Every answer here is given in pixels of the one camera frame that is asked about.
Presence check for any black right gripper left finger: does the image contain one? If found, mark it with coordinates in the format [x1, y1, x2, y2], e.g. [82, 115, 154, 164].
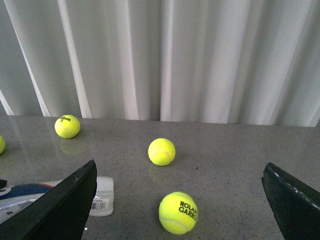
[0, 160, 97, 240]

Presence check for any plain yellow tennis ball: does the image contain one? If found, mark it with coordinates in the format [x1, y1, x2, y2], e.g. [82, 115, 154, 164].
[148, 138, 176, 167]

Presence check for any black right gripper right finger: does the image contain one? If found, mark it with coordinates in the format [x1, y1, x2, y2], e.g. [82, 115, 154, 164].
[261, 162, 320, 240]

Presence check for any Wilson 3 tennis ball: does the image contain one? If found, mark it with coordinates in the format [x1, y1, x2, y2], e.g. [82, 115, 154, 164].
[54, 115, 81, 139]

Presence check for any Head Team tennis ball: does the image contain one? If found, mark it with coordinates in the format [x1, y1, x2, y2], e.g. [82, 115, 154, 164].
[0, 136, 6, 154]

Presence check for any clear plastic tennis ball can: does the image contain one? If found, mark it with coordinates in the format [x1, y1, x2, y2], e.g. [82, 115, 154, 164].
[0, 176, 114, 223]

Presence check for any Roland Garros tennis ball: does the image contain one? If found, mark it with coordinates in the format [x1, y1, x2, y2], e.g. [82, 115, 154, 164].
[158, 191, 199, 235]

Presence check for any white pleated curtain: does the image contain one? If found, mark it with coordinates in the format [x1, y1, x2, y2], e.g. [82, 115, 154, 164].
[0, 0, 320, 127]

